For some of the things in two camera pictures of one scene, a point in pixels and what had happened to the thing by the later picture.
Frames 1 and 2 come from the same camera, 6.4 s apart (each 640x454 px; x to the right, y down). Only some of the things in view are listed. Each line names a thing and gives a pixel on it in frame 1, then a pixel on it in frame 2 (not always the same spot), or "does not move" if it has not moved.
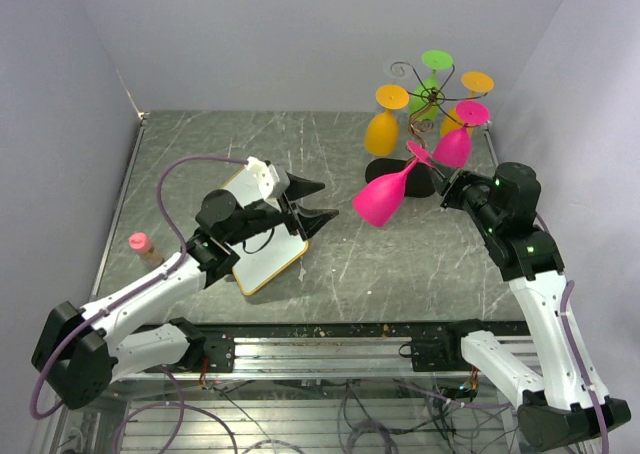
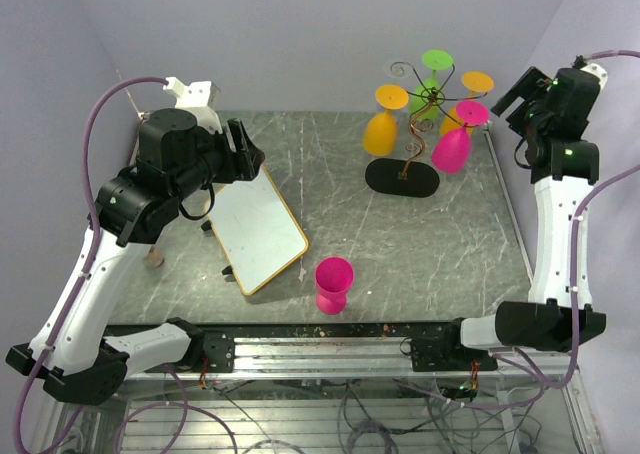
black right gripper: [462, 179] → [521, 89]
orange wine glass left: [381, 128] does not move
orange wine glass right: [473, 82] does not move
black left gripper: [309, 221] → [244, 162]
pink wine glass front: [378, 201] → [333, 277]
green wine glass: [424, 98] does not move
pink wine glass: [453, 150] does not move
